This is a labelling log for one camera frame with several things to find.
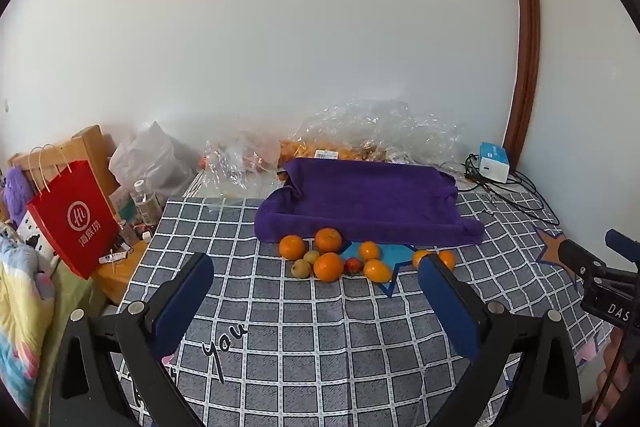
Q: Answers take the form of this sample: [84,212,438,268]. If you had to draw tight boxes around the grey checked tablecloth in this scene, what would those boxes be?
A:
[117,162,616,427]

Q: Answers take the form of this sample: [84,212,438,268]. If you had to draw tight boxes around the purple towel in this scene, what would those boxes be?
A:
[254,158,486,247]

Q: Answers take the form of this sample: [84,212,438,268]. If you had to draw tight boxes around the person's right hand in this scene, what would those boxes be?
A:
[600,338,634,409]

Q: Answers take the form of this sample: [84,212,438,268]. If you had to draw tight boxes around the red paper bag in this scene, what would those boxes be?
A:
[26,144,121,279]

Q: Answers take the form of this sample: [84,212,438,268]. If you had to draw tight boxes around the wooden side table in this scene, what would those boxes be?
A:
[92,239,151,305]

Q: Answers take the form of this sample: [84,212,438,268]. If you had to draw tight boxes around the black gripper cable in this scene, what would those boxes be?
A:
[585,322,632,427]

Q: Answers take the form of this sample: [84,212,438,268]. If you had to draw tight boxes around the oblong orange citrus fruit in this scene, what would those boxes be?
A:
[363,259,394,284]

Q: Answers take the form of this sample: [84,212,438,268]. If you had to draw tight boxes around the colourful patterned blanket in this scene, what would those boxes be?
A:
[0,227,56,408]

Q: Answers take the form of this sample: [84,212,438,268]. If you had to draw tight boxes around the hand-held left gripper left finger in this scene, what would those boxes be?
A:
[34,252,216,427]

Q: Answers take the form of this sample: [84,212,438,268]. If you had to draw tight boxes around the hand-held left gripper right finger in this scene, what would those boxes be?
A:
[418,252,585,427]

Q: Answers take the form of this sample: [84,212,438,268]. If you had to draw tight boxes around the clear plastic bag with fruit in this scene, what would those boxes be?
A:
[202,134,283,202]

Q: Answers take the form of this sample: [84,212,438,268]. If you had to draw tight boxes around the clear plastic bottle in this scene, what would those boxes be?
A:
[132,181,161,225]

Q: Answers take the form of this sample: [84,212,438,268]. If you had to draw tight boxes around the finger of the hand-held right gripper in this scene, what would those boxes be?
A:
[605,229,640,261]
[558,238,607,281]

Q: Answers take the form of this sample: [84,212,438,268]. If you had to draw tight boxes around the white plastic bag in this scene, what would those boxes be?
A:
[109,122,201,198]

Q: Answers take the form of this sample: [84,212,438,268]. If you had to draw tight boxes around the tangled black cables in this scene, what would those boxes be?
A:
[462,152,561,228]

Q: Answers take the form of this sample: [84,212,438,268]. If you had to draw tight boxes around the labelled clear bag of oranges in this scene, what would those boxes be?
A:
[279,137,396,165]

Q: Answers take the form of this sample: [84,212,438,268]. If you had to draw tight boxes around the wooden chair frame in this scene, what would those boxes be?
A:
[7,124,118,208]

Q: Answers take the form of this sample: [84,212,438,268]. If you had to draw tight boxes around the large crumpled clear plastic bag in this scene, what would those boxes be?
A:
[295,99,466,168]

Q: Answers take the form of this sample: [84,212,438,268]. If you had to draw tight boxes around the brown wooden door frame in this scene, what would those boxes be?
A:
[501,0,542,168]

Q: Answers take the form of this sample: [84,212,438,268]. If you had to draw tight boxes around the white dotted bag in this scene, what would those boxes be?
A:
[17,209,56,263]

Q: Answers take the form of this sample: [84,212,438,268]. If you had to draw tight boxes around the purple plush cloth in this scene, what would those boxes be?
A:
[2,167,33,228]

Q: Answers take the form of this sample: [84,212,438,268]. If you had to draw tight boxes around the white and blue box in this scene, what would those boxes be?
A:
[479,142,511,182]

